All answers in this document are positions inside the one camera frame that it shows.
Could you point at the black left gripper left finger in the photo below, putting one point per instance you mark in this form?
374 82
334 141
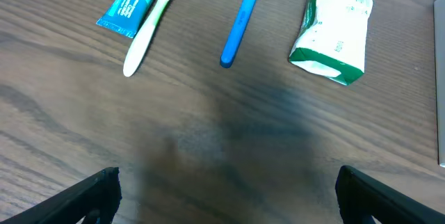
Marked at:
95 199

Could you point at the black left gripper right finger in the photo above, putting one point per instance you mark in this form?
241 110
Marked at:
362 199

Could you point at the green white soap packet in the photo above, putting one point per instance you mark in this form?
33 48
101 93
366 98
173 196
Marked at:
332 39

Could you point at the teal red toothpaste tube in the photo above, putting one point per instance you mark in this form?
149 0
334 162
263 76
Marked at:
125 16

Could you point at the white box brown inside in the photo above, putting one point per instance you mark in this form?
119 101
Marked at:
439 74

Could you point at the white green toothbrush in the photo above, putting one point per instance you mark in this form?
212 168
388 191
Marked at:
142 39

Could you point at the blue disposable razor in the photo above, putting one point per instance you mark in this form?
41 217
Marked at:
236 34

